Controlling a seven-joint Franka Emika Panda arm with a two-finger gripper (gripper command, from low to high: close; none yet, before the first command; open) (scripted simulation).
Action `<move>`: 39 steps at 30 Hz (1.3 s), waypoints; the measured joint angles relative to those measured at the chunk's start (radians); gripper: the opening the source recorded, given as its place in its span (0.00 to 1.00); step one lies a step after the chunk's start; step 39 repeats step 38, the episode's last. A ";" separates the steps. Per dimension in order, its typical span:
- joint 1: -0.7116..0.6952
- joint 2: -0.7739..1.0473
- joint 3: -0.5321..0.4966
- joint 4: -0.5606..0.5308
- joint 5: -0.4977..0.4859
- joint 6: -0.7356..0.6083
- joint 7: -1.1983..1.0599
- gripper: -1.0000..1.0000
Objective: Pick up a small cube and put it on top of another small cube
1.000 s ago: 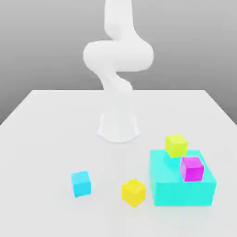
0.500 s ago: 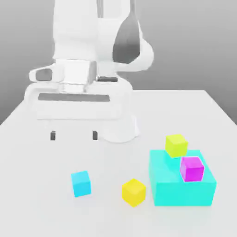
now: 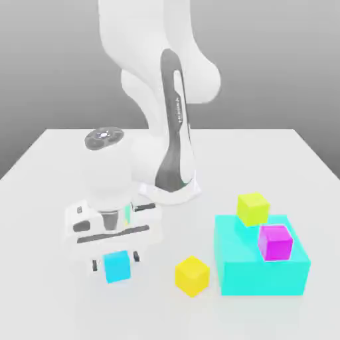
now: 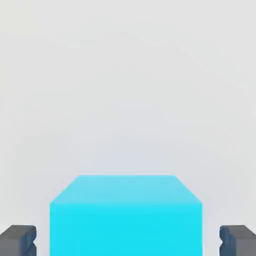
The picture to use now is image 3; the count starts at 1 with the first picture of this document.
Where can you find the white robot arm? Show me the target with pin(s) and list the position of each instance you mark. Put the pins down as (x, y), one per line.
(148, 79)

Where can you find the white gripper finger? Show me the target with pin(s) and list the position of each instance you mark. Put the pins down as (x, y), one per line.
(96, 267)
(135, 256)

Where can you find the small yellow cube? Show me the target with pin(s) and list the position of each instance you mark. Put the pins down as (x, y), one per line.
(191, 276)

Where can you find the large cyan box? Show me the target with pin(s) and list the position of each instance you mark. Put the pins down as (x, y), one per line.
(263, 276)

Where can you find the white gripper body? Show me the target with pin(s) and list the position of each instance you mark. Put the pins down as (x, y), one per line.
(114, 243)

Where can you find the small lime cube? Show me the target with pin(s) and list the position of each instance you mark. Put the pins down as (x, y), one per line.
(252, 209)

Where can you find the small magenta cube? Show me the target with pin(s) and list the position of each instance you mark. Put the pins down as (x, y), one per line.
(276, 243)

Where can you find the small blue cube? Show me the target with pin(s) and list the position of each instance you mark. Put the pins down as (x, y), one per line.
(117, 267)

